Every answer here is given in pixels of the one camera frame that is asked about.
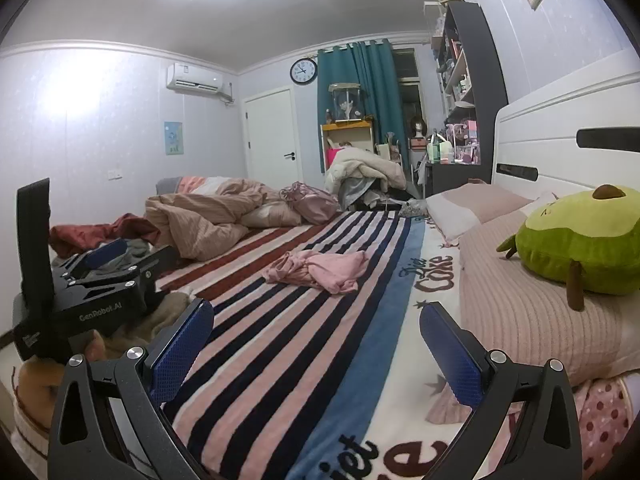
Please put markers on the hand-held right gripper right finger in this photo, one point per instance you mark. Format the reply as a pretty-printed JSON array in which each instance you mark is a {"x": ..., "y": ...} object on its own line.
[{"x": 450, "y": 355}]

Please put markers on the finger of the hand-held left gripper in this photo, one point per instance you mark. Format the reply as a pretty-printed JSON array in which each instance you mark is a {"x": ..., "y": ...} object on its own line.
[
  {"x": 105, "y": 254},
  {"x": 157, "y": 262}
]

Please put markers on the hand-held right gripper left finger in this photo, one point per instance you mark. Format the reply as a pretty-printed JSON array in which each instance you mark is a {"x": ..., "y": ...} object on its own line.
[{"x": 177, "y": 355}]

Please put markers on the red sweatshirt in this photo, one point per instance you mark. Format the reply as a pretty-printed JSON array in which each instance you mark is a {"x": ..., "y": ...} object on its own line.
[{"x": 80, "y": 232}]

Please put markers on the small pink garment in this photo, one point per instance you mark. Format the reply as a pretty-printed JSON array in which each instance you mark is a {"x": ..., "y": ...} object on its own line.
[{"x": 325, "y": 265}]

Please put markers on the grey garment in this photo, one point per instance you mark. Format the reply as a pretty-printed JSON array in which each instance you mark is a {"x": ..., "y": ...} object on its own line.
[{"x": 135, "y": 250}]

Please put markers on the tan fleece cloth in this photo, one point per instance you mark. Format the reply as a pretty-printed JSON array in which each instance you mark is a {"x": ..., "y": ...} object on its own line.
[{"x": 165, "y": 315}]

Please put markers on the beige pink duvet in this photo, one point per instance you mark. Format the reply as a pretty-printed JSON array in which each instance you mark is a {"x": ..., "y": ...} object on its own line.
[{"x": 200, "y": 220}]

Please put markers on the large pink ribbed pillow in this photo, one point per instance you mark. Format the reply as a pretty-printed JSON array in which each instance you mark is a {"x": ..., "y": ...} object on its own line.
[{"x": 520, "y": 310}]

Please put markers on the brown plush toy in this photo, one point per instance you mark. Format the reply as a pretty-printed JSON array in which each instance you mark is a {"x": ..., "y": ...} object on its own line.
[{"x": 35, "y": 380}]

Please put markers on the striped printed blanket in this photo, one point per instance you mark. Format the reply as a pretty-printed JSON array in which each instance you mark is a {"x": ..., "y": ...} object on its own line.
[{"x": 310, "y": 350}]

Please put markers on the polka dot bed sheet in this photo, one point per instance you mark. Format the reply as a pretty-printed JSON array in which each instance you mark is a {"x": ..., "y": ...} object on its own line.
[{"x": 600, "y": 420}]

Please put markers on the pink satin cloth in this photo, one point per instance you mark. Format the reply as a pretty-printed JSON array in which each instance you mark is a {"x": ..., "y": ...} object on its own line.
[{"x": 310, "y": 202}]

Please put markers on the green avocado plush toy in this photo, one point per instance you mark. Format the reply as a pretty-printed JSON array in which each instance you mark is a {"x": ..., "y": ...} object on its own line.
[{"x": 575, "y": 245}]

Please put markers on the white door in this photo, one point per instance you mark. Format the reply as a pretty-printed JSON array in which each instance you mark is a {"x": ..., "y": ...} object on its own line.
[{"x": 270, "y": 135}]

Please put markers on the white air conditioner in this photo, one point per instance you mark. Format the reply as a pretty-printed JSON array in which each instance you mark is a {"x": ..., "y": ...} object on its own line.
[{"x": 195, "y": 77}]

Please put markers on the green bottle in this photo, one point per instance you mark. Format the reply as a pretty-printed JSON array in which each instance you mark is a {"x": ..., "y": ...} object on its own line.
[{"x": 433, "y": 152}]

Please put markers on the cream blanket pile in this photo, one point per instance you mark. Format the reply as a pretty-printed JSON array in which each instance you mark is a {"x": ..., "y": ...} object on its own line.
[{"x": 360, "y": 167}]

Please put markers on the clear cosmetics organizer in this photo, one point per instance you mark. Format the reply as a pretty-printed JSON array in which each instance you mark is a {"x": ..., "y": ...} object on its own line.
[{"x": 462, "y": 142}]

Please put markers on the yellow shelf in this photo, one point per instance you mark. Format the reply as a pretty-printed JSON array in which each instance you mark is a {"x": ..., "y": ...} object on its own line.
[{"x": 345, "y": 127}]

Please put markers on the wig on mannequin head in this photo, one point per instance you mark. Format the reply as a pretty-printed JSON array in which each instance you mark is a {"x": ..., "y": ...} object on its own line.
[{"x": 418, "y": 125}]

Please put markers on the white headboard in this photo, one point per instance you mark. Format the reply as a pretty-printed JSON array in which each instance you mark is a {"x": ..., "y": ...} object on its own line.
[{"x": 540, "y": 130}]

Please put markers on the teal curtain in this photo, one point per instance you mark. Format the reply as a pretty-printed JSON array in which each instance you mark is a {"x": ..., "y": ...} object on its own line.
[{"x": 380, "y": 90}]

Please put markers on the window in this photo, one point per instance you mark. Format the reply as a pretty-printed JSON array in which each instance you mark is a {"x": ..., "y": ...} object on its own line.
[{"x": 407, "y": 80}]

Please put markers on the dark tall bookshelf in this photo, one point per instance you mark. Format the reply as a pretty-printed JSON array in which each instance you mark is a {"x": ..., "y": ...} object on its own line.
[{"x": 487, "y": 60}]

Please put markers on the wall light switch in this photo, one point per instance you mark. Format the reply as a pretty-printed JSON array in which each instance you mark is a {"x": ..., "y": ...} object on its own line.
[{"x": 114, "y": 174}]

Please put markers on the blue wall poster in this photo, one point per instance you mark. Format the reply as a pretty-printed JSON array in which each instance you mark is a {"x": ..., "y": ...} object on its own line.
[{"x": 173, "y": 137}]

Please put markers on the round wall clock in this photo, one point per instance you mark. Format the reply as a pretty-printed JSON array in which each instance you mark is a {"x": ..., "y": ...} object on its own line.
[{"x": 304, "y": 71}]

